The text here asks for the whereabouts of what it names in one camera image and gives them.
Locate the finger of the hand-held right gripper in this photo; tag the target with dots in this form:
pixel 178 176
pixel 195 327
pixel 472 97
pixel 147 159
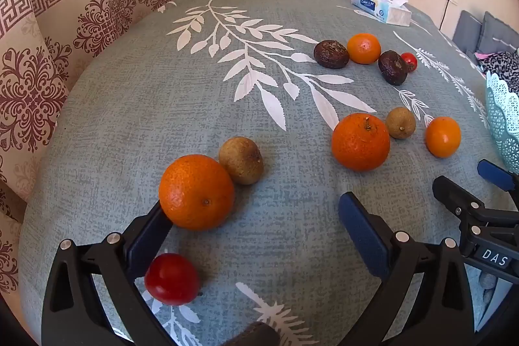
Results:
pixel 492 173
pixel 454 194

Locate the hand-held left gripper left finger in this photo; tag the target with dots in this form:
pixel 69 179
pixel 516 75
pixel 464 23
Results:
pixel 148 236

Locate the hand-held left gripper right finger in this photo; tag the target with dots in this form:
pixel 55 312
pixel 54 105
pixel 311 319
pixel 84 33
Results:
pixel 361 232

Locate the large red tomato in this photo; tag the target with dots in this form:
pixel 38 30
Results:
pixel 172 279

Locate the small orange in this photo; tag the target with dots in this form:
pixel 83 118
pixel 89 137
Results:
pixel 364 49
pixel 442 137

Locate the teal lattice plastic basket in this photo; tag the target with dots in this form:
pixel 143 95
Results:
pixel 502 115

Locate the small brown round fruit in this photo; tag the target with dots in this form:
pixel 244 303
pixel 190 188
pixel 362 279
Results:
pixel 400 123

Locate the large orange with stem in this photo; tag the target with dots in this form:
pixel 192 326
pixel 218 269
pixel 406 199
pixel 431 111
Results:
pixel 361 142

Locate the large brown round fruit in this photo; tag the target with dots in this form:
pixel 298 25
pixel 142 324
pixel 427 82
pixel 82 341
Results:
pixel 241 160

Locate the dark wrinkled passion fruit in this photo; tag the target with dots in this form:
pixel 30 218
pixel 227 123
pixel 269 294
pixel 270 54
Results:
pixel 331 54
pixel 392 67

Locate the leopard print cloth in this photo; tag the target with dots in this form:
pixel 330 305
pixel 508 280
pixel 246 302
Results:
pixel 500 66

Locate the small red tomato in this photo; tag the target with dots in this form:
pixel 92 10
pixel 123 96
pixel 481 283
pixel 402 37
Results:
pixel 410 62

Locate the grey cushion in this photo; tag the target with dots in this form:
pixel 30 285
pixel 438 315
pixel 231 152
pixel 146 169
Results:
pixel 466 30
pixel 496 34

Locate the grey-green leaf print tablecloth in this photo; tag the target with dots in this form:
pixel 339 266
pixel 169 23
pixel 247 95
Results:
pixel 202 86

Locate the tissue box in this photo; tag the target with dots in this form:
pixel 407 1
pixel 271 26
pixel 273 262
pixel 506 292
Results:
pixel 381 7

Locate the beige patterned curtain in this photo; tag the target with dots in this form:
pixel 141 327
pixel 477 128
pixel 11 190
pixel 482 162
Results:
pixel 81 25

